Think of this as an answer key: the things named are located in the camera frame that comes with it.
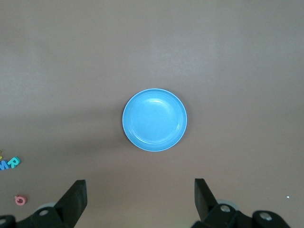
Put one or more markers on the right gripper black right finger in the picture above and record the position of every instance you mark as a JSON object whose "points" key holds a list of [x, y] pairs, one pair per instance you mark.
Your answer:
{"points": [[204, 202]]}

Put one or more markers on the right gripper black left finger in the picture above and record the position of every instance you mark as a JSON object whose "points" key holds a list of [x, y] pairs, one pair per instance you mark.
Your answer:
{"points": [[73, 199]]}

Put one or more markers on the red foam letter Q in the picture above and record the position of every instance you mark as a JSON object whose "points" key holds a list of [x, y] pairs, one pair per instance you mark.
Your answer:
{"points": [[17, 200]]}

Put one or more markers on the teal foam letter R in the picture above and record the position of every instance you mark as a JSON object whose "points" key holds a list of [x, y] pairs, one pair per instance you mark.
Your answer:
{"points": [[14, 162]]}

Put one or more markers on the blue round plate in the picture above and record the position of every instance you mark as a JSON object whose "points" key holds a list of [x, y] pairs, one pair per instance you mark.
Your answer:
{"points": [[154, 120]]}

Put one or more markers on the blue foam letter M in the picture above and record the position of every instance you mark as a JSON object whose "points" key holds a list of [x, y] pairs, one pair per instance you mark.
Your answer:
{"points": [[3, 165]]}

